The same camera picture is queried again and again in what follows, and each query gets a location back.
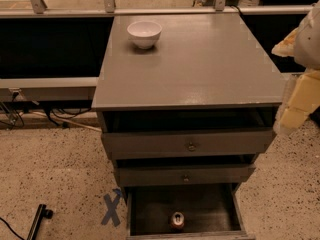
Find grey middle drawer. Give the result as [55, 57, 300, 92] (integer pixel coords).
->
[116, 164, 255, 187]

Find black bar tool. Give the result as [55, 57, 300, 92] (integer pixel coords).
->
[26, 204, 54, 240]

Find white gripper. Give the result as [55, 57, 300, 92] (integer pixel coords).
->
[271, 4, 320, 135]

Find blue tape cross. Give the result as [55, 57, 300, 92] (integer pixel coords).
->
[101, 188, 123, 227]

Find grey drawer cabinet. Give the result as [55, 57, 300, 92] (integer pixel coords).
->
[91, 13, 288, 240]

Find grey open bottom drawer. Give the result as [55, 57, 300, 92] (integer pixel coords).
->
[126, 184, 256, 240]

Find black floor cables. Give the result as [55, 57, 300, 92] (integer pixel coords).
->
[0, 91, 93, 129]

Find white ceramic bowl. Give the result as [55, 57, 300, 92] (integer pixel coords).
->
[127, 21, 162, 49]

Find red coke can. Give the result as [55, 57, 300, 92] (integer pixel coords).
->
[170, 212, 185, 230]

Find grey top drawer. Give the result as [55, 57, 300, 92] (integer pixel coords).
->
[102, 128, 275, 160]

